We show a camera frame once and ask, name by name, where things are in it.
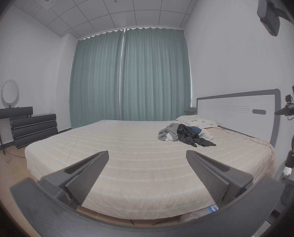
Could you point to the black dressing table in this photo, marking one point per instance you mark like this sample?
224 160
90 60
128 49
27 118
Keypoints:
12 112

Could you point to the pile of clothes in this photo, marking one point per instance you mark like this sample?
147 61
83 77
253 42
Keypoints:
186 134

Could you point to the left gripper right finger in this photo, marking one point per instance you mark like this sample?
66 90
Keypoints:
218 181

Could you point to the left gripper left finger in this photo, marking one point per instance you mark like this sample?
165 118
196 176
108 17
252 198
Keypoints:
82 179

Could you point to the white printed pillow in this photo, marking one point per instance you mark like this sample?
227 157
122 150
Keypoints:
198 121

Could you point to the black chest of drawers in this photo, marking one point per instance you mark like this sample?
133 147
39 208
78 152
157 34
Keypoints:
33 129

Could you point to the bed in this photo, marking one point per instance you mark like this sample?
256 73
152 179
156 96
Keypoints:
137 157

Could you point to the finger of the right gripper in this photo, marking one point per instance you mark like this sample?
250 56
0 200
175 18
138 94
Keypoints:
287 111

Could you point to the grey bedside table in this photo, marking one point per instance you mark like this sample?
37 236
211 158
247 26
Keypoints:
190 110

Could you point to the round mirror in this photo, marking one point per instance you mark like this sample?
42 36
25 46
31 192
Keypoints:
10 91

